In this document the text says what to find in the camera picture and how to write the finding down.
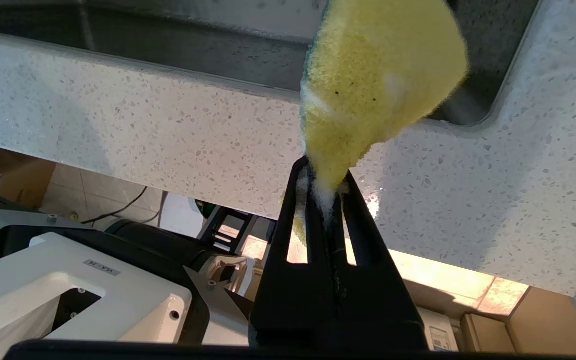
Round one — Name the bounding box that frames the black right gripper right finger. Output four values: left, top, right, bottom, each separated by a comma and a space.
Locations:
329, 170, 425, 331

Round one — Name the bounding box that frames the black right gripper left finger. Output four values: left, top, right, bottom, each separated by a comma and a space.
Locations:
249, 156, 340, 331

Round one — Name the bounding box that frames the yellow green sponge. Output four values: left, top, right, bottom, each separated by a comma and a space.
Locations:
280, 0, 470, 246

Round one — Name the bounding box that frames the stainless steel sink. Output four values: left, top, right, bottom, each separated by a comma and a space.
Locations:
0, 0, 540, 127

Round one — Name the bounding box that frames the white labelled box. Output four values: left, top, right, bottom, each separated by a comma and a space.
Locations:
417, 306, 461, 352

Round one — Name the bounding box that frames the black metal stand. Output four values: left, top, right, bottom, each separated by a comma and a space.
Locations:
197, 204, 260, 251

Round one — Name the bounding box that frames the brown cardboard box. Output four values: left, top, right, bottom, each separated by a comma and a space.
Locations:
505, 287, 576, 357
460, 312, 516, 354
0, 141, 58, 210

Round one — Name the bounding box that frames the white robot chassis cover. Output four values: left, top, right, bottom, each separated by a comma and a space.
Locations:
0, 209, 194, 346

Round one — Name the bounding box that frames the black floor cable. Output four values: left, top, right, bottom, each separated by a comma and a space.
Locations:
80, 186, 149, 226

